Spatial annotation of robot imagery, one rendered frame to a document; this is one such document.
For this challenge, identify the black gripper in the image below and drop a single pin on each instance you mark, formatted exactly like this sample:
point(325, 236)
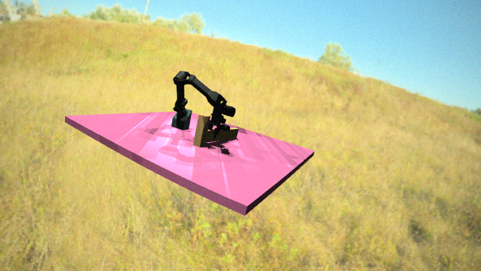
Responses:
point(215, 121)

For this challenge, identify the brown wooden post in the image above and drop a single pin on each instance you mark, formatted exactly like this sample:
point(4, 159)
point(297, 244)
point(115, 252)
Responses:
point(201, 130)

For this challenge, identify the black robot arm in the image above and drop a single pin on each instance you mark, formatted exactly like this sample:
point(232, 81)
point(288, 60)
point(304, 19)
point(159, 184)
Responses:
point(213, 97)

